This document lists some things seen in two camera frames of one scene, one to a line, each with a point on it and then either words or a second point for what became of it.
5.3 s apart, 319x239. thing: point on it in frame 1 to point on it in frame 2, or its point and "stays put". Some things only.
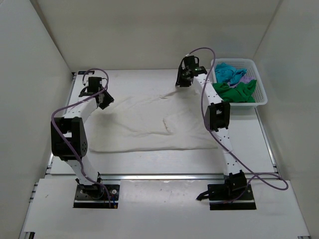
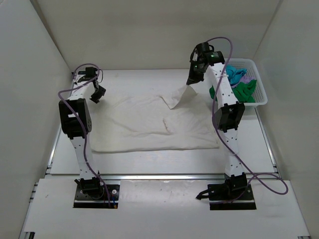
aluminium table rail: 161,177 stays put
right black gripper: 179,82 to 191,78
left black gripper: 109,99 to 102,91
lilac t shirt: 245,79 stays put
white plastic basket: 258,92 stays put
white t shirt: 170,119 stays put
